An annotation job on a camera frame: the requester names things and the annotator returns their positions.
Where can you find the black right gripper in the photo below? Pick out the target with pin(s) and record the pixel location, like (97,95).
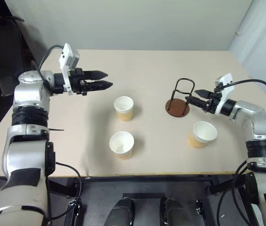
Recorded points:
(212,103)

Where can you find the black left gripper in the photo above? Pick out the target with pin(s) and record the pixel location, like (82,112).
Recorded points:
(77,81)

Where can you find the yellow paper cup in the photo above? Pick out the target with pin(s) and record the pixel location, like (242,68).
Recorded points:
(123,104)
(121,143)
(204,131)

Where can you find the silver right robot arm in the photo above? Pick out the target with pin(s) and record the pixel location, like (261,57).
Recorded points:
(264,127)

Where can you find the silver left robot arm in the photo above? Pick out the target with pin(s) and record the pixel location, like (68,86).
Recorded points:
(26,94)

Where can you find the dark grey rounded shape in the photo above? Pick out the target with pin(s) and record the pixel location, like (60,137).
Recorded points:
(119,212)
(176,212)

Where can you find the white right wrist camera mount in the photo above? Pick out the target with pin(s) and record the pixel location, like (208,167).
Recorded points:
(224,81)

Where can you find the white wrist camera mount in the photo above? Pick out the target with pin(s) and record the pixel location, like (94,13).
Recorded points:
(224,81)
(64,61)

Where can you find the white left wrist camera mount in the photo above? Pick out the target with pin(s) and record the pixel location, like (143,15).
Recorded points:
(64,61)

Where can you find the black metal table frame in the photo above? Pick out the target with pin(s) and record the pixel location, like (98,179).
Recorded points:
(147,182)

